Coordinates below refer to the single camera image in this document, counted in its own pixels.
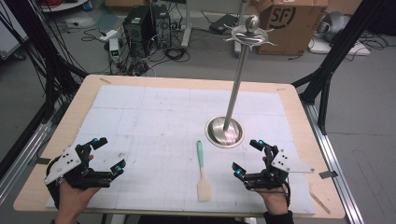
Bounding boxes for spatula with teal handle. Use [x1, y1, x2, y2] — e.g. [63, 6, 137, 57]
[195, 139, 213, 203]

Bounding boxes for large black computer tower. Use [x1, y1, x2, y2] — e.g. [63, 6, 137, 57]
[122, 5, 154, 58]

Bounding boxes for round white table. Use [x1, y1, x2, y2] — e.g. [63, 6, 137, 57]
[40, 0, 89, 13]

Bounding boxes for white power strip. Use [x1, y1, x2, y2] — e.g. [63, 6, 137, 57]
[98, 29, 120, 43]

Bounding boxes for grey rounded helmet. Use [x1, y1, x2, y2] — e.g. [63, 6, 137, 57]
[316, 11, 352, 43]

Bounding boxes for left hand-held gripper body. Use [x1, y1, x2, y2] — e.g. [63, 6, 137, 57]
[44, 141, 114, 191]

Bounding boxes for slim black computer tower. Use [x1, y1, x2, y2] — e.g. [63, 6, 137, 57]
[151, 4, 173, 50]

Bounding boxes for black metal frame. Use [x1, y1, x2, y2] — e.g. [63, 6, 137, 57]
[4, 0, 89, 125]
[291, 0, 388, 136]

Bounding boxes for black flat device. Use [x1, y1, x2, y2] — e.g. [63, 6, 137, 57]
[208, 13, 239, 35]

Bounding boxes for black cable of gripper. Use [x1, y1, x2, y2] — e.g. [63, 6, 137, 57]
[46, 157, 62, 210]
[278, 174, 292, 209]

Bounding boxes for white gridded mat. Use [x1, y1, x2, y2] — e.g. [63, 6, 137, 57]
[46, 84, 317, 217]

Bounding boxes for person's left hand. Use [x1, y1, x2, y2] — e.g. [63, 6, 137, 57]
[56, 180, 101, 216]

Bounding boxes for black power adapters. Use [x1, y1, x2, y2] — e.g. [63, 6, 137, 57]
[128, 60, 151, 77]

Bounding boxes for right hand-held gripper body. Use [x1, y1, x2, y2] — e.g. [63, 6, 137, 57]
[243, 145, 316, 191]

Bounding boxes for white flat board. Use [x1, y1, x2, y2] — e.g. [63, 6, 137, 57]
[308, 36, 372, 57]

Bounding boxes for person's right hand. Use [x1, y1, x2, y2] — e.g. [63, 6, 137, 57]
[257, 185, 290, 216]

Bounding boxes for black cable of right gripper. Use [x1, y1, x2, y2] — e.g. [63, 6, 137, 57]
[278, 174, 292, 209]

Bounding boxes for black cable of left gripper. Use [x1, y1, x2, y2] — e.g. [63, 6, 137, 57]
[46, 157, 62, 210]

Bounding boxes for thin wooden stick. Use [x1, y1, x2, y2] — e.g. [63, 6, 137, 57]
[310, 192, 332, 216]

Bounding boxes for white metal post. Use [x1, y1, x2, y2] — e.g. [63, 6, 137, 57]
[181, 0, 192, 49]

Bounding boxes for silver metal utensil stand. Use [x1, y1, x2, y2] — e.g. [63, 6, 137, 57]
[205, 14, 276, 149]

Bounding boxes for coiled black cable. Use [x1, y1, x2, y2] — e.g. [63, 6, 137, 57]
[163, 47, 191, 63]

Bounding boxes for aluminium rail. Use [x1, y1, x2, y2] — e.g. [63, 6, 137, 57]
[0, 122, 53, 204]
[302, 102, 365, 224]

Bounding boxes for white device with green display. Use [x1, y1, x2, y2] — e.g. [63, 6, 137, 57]
[108, 37, 121, 63]

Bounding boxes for cardboard box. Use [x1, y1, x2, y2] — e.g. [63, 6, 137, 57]
[248, 0, 330, 56]

